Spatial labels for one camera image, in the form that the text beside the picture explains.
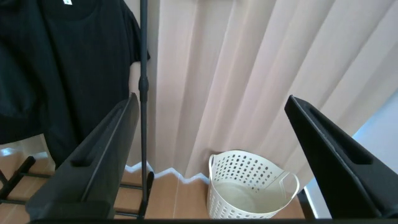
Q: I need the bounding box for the white laundry basket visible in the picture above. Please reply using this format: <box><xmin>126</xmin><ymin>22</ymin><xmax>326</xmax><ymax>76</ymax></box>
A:
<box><xmin>206</xmin><ymin>150</ymin><xmax>301</xmax><ymax>220</ymax></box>

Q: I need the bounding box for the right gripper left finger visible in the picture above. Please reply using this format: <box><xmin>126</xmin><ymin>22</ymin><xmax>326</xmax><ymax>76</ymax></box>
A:
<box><xmin>25</xmin><ymin>92</ymin><xmax>140</xmax><ymax>220</ymax></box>

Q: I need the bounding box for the beige curtain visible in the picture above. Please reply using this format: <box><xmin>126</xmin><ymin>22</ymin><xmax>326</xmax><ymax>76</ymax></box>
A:
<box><xmin>124</xmin><ymin>0</ymin><xmax>398</xmax><ymax>187</ymax></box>

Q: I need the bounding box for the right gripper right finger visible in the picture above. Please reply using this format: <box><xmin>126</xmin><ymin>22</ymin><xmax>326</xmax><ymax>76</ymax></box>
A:
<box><xmin>284</xmin><ymin>95</ymin><xmax>398</xmax><ymax>218</ymax></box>

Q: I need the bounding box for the black clothes rack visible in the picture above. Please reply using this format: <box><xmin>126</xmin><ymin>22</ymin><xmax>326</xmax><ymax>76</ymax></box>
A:
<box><xmin>0</xmin><ymin>0</ymin><xmax>155</xmax><ymax>220</ymax></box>

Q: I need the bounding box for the black garment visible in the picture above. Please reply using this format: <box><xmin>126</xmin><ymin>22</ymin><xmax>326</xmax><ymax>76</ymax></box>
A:
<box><xmin>34</xmin><ymin>0</ymin><xmax>150</xmax><ymax>169</ymax></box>
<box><xmin>0</xmin><ymin>0</ymin><xmax>47</xmax><ymax>146</ymax></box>

